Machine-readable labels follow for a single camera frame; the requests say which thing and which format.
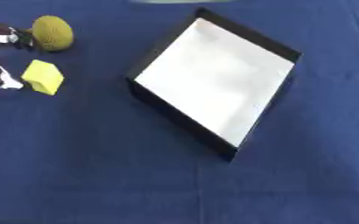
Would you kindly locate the black box with white inside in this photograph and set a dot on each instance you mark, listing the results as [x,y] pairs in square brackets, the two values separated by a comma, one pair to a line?
[215,75]

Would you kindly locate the yellow-green round knitted toy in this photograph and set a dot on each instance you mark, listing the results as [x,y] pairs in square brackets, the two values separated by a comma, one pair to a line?
[53,33]

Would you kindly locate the yellow foam block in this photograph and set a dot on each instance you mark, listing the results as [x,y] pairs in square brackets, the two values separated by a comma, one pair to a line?
[42,77]

